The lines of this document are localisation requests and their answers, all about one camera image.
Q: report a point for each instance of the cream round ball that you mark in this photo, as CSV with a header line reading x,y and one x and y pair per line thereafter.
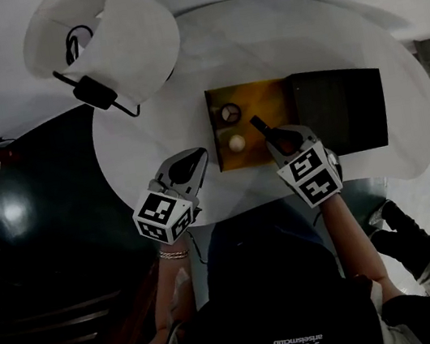
x,y
237,143

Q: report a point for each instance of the small round dark-rimmed object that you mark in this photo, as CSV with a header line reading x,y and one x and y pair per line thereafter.
x,y
230,113

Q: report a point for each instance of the white round table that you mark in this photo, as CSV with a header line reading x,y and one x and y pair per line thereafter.
x,y
238,47

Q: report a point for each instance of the black box lid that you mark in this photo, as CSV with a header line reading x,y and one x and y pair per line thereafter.
x,y
344,111

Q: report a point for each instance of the person's legs in jeans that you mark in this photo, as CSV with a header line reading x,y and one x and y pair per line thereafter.
x,y
258,229

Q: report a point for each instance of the white table lamp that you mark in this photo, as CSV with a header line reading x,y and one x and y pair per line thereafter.
x,y
121,39

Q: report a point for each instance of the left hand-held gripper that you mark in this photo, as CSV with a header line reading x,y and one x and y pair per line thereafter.
x,y
161,217

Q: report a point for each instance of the person's right forearm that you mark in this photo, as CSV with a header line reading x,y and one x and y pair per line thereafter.
x,y
356,249

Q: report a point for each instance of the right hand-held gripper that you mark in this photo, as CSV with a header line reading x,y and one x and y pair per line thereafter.
x,y
314,176

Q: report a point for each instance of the yellow box tray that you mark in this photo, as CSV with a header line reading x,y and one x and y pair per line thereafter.
x,y
255,119

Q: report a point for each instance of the small black stick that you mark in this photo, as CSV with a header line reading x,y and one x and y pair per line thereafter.
x,y
262,125

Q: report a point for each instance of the person's left forearm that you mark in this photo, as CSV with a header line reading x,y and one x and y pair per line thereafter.
x,y
174,293

